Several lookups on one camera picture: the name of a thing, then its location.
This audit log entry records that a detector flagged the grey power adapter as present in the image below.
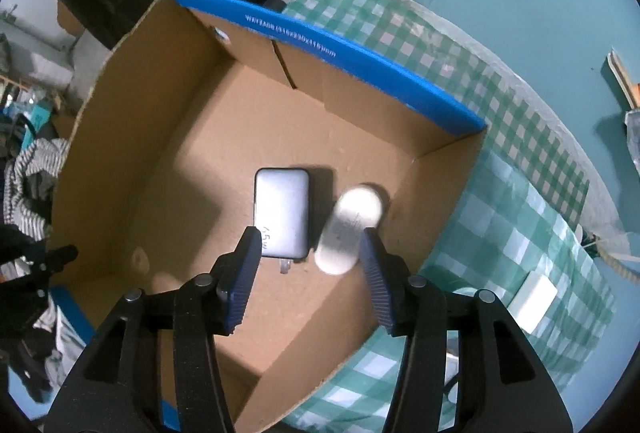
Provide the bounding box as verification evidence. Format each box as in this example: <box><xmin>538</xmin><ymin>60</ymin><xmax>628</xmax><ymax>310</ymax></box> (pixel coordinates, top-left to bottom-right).
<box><xmin>253</xmin><ymin>168</ymin><xmax>312</xmax><ymax>275</ymax></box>

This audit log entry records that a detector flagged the small-check green tablecloth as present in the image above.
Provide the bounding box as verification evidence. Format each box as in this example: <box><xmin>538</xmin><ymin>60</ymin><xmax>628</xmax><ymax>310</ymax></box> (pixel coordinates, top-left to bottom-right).
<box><xmin>280</xmin><ymin>0</ymin><xmax>591</xmax><ymax>226</ymax></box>

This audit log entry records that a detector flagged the cardboard box with blue rim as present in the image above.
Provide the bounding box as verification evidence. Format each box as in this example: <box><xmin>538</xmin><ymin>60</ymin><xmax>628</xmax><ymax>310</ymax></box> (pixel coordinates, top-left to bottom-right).
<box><xmin>50</xmin><ymin>0</ymin><xmax>488</xmax><ymax>433</ymax></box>

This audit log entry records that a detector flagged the clear plastic bag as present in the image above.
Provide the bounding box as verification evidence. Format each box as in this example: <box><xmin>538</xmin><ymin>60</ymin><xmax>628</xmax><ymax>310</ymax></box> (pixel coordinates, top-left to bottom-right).
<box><xmin>625</xmin><ymin>108</ymin><xmax>640</xmax><ymax>148</ymax></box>

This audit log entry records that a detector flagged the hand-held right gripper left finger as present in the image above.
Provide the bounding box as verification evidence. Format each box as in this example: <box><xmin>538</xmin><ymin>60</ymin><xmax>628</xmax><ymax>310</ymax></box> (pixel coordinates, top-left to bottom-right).
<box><xmin>44</xmin><ymin>226</ymin><xmax>263</xmax><ymax>433</ymax></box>

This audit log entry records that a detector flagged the white oval case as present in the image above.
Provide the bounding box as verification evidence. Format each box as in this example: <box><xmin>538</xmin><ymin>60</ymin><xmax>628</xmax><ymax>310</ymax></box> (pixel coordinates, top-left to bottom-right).
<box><xmin>314</xmin><ymin>184</ymin><xmax>386</xmax><ymax>275</ymax></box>

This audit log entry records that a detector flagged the white power adapter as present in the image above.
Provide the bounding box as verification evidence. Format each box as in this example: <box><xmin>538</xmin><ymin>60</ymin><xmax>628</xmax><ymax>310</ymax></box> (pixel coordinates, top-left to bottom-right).
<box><xmin>509</xmin><ymin>272</ymin><xmax>558</xmax><ymax>335</ymax></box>

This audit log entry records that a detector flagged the beige rope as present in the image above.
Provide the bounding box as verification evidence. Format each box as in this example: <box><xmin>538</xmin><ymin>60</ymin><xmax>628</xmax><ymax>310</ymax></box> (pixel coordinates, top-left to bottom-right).
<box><xmin>582</xmin><ymin>238</ymin><xmax>640</xmax><ymax>284</ymax></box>

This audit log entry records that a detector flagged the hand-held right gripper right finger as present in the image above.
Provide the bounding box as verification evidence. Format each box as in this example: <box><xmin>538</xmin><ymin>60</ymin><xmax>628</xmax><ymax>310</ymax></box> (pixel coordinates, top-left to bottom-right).
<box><xmin>361</xmin><ymin>227</ymin><xmax>576</xmax><ymax>433</ymax></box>

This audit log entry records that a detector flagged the striped grey cloth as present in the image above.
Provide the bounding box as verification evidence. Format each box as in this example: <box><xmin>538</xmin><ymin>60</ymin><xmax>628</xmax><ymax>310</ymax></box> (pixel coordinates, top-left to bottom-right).
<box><xmin>2</xmin><ymin>138</ymin><xmax>71</xmax><ymax>239</ymax></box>

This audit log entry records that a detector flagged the wooden strip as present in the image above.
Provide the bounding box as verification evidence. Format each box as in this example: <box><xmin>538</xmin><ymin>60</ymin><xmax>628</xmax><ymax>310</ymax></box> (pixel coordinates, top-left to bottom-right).
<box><xmin>607</xmin><ymin>52</ymin><xmax>640</xmax><ymax>108</ymax></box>

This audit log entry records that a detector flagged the large-check green plastic cloth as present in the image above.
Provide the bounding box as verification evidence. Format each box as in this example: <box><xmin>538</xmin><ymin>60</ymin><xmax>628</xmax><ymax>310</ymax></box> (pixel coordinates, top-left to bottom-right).
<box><xmin>285</xmin><ymin>148</ymin><xmax>616</xmax><ymax>433</ymax></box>

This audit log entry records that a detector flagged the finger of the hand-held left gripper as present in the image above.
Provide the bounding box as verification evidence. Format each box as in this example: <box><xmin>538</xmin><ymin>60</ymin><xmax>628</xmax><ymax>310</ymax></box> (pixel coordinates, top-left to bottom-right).
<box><xmin>22</xmin><ymin>244</ymin><xmax>79</xmax><ymax>276</ymax></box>

